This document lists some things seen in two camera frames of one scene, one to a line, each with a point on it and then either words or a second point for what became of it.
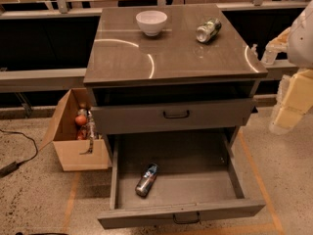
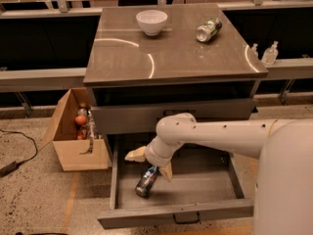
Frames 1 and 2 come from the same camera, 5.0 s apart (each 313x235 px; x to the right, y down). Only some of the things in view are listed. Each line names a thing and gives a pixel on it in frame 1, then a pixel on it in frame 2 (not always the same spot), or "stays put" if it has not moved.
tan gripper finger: x=285 y=119 to x=137 y=155
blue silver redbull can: x=147 y=179 stays put
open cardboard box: x=73 y=134 stays put
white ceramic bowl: x=152 y=22 stays put
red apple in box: x=80 y=119 stays put
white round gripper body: x=301 y=39 to x=155 y=158
